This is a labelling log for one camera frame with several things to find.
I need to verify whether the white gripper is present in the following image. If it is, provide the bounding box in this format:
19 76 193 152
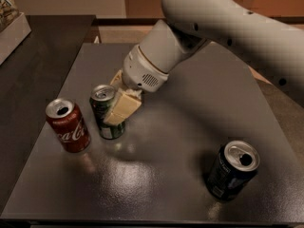
104 45 168 125

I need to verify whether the green soda can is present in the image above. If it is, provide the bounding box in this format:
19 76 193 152
89 85 125 140

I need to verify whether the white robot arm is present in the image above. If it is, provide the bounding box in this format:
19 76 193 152
104 0 304 125

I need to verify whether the red coke can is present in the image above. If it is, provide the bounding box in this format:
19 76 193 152
46 98 90 153

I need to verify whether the dark blue soda can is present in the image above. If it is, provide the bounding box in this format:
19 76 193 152
206 141 260 200

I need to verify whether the white box with snacks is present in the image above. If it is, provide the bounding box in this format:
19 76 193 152
0 0 31 65

